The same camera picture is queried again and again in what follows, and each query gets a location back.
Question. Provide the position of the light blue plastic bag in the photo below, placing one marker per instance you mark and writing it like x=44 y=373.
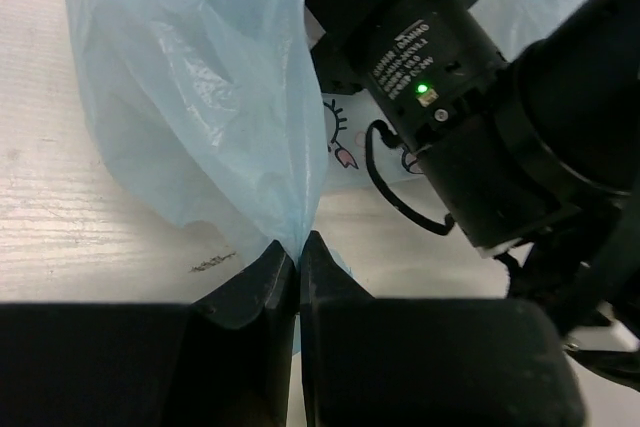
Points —
x=211 y=110

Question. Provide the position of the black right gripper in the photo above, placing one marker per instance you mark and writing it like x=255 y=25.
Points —
x=433 y=70

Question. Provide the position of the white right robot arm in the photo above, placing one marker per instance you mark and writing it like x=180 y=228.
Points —
x=536 y=160

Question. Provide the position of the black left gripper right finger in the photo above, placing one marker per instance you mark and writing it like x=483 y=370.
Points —
x=369 y=361

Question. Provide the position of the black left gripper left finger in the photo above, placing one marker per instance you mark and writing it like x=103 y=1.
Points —
x=223 y=360

